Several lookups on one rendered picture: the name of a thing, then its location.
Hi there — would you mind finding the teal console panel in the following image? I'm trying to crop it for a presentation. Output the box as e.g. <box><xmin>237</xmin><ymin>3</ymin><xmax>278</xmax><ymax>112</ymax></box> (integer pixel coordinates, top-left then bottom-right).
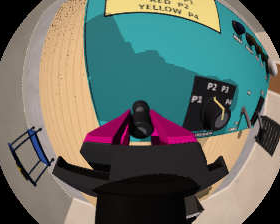
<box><xmin>83</xmin><ymin>0</ymin><xmax>277</xmax><ymax>143</ymax></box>

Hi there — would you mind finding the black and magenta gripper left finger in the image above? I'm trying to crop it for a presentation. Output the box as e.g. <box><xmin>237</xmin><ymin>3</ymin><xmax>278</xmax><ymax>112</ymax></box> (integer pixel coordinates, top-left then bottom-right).
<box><xmin>84</xmin><ymin>109</ymin><xmax>131</xmax><ymax>145</ymax></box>

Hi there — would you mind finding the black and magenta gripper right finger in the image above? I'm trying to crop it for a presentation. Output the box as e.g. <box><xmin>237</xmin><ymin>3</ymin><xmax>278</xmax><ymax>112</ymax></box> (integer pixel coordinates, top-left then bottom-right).
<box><xmin>150</xmin><ymin>109</ymin><xmax>198</xmax><ymax>145</ymax></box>

